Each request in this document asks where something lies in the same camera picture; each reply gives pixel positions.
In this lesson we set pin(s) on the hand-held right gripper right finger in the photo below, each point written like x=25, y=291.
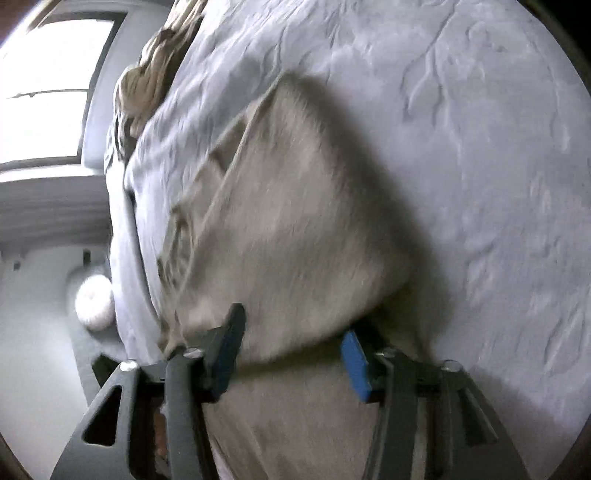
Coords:
x=355, y=364

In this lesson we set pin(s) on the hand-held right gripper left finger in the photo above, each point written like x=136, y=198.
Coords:
x=226, y=355

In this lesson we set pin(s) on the beige knit sweater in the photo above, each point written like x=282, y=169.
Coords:
x=286, y=230

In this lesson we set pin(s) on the grey quilted mat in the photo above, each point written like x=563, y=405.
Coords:
x=87, y=346

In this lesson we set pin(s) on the white round cushion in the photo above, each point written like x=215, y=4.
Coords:
x=94, y=302

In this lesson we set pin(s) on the grey ribbed window ledge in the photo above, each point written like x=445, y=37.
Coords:
x=51, y=207

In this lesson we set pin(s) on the grey bed blanket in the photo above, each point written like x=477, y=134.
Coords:
x=461, y=138

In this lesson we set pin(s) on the beige striped cloth pile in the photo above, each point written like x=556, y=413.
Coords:
x=138, y=87

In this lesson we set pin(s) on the bright window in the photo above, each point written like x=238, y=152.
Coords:
x=46, y=115

